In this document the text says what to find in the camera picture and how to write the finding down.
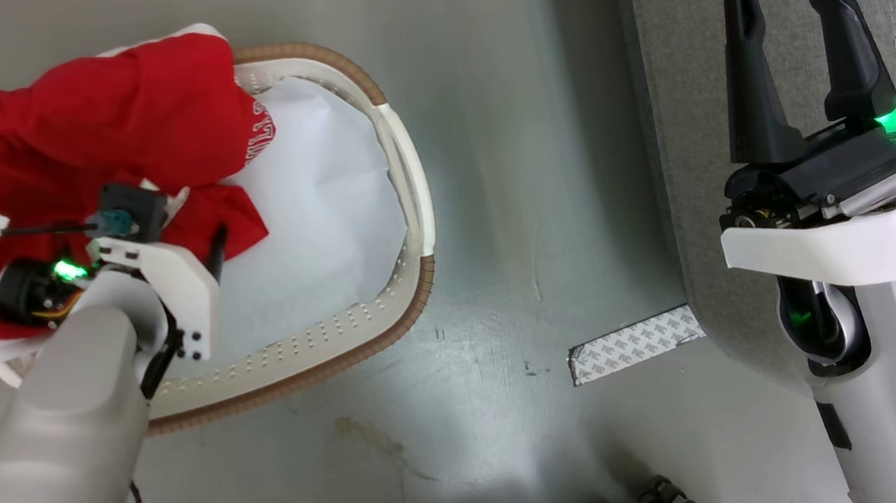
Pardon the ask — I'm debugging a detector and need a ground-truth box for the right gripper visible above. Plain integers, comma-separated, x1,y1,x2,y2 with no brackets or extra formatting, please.
701,0,896,296

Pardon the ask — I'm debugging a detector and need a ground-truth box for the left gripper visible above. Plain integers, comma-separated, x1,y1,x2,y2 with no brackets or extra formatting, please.
0,225,238,377

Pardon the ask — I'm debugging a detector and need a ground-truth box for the red garment with white trim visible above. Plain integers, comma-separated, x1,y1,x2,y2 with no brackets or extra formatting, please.
0,18,294,367

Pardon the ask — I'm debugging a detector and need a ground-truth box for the cream laundry basket brown rim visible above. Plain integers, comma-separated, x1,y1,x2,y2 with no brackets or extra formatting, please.
0,32,451,447

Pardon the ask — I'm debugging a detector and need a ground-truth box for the white paper sheet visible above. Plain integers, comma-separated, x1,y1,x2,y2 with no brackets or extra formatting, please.
147,68,419,378

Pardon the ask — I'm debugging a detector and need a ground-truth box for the grey fabric sofa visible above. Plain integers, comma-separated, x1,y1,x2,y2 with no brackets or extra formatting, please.
612,0,896,409

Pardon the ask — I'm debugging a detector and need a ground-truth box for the grey patterned tape strip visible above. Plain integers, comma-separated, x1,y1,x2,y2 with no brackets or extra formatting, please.
565,303,710,387

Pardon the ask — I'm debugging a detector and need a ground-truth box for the thin black camera cable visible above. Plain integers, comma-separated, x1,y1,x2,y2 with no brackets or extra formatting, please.
0,218,108,241

